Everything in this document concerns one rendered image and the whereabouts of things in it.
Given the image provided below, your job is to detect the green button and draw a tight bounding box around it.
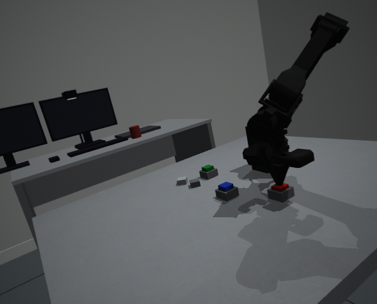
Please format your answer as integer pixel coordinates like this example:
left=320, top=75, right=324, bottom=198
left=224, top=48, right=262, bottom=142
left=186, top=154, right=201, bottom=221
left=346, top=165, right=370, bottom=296
left=199, top=165, right=218, bottom=180

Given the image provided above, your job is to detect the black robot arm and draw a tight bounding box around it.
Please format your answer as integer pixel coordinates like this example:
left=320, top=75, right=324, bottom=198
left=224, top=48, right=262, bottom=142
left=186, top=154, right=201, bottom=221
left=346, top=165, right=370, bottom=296
left=244, top=12, right=350, bottom=166

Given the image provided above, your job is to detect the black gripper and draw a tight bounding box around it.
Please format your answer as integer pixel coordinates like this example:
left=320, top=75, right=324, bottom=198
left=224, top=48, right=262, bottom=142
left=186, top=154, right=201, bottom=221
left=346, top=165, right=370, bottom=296
left=263, top=127, right=315, bottom=186

